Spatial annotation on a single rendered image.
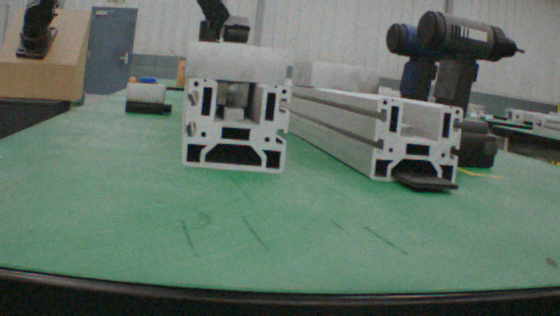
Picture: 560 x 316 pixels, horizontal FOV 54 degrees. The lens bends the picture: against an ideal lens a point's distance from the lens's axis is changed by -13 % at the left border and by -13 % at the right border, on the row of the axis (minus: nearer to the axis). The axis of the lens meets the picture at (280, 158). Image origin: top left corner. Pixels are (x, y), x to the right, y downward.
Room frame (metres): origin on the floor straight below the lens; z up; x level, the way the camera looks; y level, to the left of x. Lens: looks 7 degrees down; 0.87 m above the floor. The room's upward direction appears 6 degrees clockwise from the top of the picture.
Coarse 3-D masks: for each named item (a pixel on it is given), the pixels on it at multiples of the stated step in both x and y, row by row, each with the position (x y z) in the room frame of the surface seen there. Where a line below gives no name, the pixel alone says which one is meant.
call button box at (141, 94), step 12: (132, 84) 1.20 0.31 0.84; (144, 84) 1.21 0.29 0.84; (156, 84) 1.23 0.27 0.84; (132, 96) 1.20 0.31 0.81; (144, 96) 1.20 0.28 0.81; (156, 96) 1.21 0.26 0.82; (132, 108) 1.20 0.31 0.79; (144, 108) 1.20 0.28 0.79; (156, 108) 1.21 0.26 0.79; (168, 108) 1.24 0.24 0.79
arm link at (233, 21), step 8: (216, 16) 1.48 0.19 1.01; (224, 16) 1.49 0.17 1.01; (232, 16) 1.56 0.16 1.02; (208, 24) 1.51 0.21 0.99; (216, 24) 1.50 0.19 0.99; (224, 24) 1.53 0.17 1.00; (232, 24) 1.53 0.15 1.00; (240, 24) 1.55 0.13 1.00; (248, 24) 1.56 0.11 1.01; (232, 32) 1.55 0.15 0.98; (240, 32) 1.56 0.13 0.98; (248, 32) 1.57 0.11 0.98; (224, 40) 1.57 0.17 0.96; (232, 40) 1.57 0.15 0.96; (240, 40) 1.57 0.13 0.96
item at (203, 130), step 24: (192, 96) 0.83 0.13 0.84; (264, 96) 0.60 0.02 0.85; (288, 96) 0.60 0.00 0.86; (192, 120) 0.59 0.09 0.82; (216, 120) 0.61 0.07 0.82; (240, 120) 0.63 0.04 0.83; (264, 120) 0.60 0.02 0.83; (288, 120) 0.60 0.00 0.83; (192, 144) 0.73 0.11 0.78; (216, 144) 0.59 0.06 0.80; (240, 144) 0.60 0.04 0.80; (264, 144) 0.60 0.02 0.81; (240, 168) 0.60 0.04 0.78; (264, 168) 0.60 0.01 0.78
